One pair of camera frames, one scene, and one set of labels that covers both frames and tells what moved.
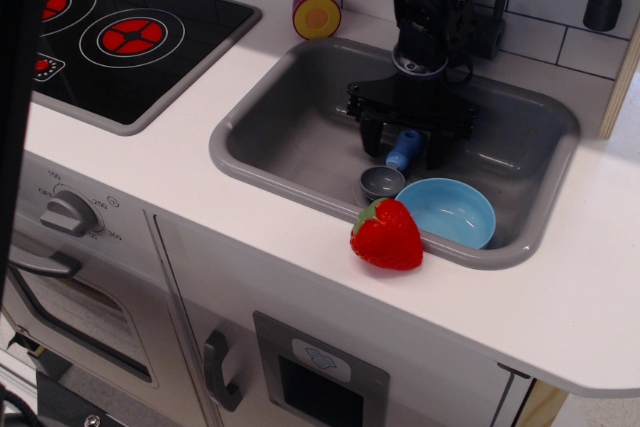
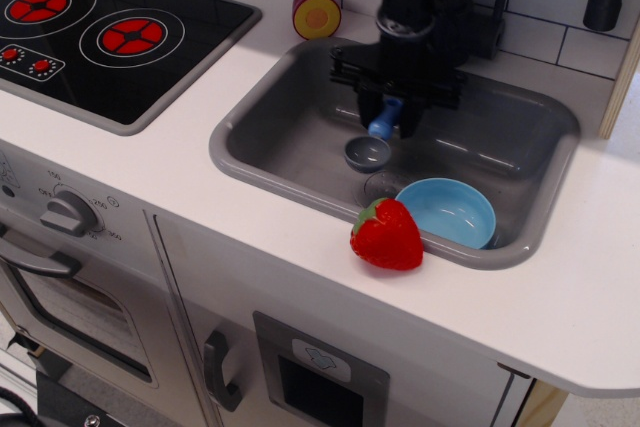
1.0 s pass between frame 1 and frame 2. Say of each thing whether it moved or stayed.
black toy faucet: stayed
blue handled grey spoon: moved
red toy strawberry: stayed
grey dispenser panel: stayed
